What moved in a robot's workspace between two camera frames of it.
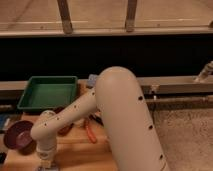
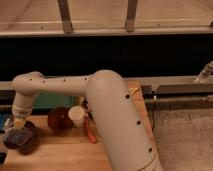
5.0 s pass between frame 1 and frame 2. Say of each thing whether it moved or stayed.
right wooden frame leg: stayed
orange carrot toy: stayed
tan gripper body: moved
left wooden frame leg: stayed
